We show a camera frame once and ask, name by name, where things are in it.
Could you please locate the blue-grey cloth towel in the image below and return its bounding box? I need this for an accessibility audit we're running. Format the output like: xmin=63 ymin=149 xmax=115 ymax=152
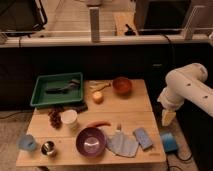
xmin=107 ymin=132 xmax=139 ymax=158

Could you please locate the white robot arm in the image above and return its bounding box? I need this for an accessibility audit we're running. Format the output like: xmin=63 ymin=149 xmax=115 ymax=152
xmin=157 ymin=63 xmax=213 ymax=126

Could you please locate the white paper cup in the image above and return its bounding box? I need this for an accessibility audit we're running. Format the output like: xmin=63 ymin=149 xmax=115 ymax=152
xmin=61 ymin=110 xmax=78 ymax=129

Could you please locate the small steel cup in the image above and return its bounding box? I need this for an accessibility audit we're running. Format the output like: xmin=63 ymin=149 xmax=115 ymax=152
xmin=41 ymin=141 xmax=56 ymax=157

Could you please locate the blue plastic cup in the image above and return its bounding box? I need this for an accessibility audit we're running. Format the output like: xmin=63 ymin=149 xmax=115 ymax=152
xmin=18 ymin=134 xmax=37 ymax=151

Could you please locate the blue box on floor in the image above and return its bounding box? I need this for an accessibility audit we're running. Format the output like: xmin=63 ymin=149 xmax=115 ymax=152
xmin=160 ymin=132 xmax=178 ymax=153

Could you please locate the blue sponge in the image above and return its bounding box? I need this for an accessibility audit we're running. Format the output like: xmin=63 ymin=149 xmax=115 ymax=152
xmin=133 ymin=128 xmax=153 ymax=150

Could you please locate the silver fork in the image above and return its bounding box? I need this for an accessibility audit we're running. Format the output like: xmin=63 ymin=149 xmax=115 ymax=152
xmin=115 ymin=123 xmax=122 ymax=133

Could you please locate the brown wooden bowl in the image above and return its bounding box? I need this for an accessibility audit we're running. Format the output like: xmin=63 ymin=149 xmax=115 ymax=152
xmin=112 ymin=77 xmax=132 ymax=95

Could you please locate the red chili pepper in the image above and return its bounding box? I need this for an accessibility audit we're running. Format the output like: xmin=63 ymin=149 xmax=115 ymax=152
xmin=86 ymin=121 xmax=111 ymax=128

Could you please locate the purple bowl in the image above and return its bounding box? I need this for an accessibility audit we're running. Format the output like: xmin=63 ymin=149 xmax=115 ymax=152
xmin=76 ymin=127 xmax=106 ymax=157

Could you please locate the black rectangular object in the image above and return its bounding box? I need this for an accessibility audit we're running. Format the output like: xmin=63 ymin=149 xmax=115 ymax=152
xmin=63 ymin=102 xmax=88 ymax=113

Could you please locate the black monitor right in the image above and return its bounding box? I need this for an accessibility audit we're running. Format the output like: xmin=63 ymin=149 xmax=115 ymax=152
xmin=134 ymin=0 xmax=191 ymax=35

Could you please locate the black monitor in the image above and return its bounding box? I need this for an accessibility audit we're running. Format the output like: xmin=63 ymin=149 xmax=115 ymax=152
xmin=0 ymin=0 xmax=48 ymax=37
xmin=134 ymin=0 xmax=191 ymax=35

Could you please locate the green plastic tray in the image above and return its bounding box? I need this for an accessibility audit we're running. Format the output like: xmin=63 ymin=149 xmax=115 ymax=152
xmin=30 ymin=72 xmax=84 ymax=108

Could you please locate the bunch of dark grapes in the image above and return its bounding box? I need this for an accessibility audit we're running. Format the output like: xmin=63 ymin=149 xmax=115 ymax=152
xmin=48 ymin=108 xmax=63 ymax=129

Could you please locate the black monitor left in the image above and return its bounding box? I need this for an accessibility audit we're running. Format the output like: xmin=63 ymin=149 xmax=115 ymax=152
xmin=0 ymin=0 xmax=48 ymax=37

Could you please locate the grey vertical post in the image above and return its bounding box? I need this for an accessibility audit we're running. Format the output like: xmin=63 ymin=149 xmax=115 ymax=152
xmin=89 ymin=7 xmax=100 ymax=43

